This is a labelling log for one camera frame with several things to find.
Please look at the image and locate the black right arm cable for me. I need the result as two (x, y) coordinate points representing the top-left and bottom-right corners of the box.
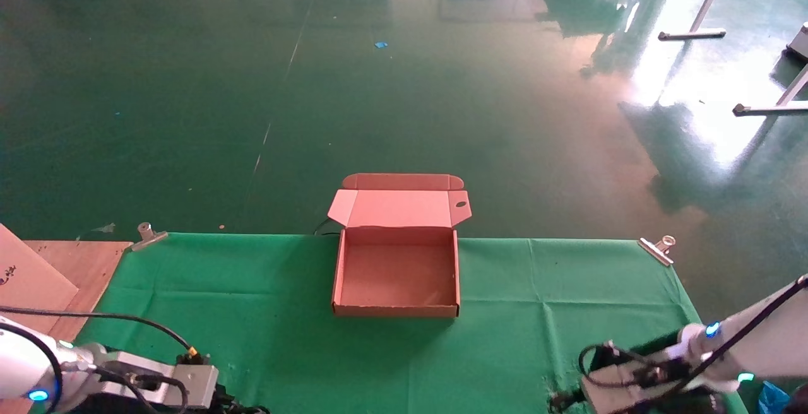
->
(549, 277), (808, 411)

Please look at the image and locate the wooden board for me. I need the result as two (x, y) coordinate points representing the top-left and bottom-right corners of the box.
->
(25, 240), (131, 342)

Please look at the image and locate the green table cloth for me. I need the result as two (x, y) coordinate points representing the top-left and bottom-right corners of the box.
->
(73, 232), (749, 414)

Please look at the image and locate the open brown cardboard box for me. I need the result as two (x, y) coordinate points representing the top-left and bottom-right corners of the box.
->
(327, 173), (473, 318)

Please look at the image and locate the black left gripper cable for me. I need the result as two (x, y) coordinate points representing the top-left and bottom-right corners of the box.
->
(215, 386), (271, 414)

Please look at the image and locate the grey machine base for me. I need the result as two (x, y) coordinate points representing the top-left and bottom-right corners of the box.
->
(781, 21), (808, 62)

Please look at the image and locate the flat cardboard sheet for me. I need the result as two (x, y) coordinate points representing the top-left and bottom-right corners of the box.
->
(0, 223), (80, 334)

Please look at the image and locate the blue plastic bag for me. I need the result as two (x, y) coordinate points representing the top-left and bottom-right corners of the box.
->
(756, 381), (791, 414)

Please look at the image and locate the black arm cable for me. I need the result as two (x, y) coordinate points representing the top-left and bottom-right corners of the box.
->
(0, 305), (201, 364)
(549, 277), (808, 411)

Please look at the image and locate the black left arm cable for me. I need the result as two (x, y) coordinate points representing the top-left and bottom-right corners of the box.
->
(0, 305), (201, 364)

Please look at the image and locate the silver metal cloth clip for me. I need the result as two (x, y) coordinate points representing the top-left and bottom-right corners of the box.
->
(638, 235), (676, 266)
(131, 223), (169, 252)

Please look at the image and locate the grey metal stand leg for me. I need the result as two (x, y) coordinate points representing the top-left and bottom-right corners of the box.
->
(732, 64), (808, 117)
(658, 0), (736, 41)

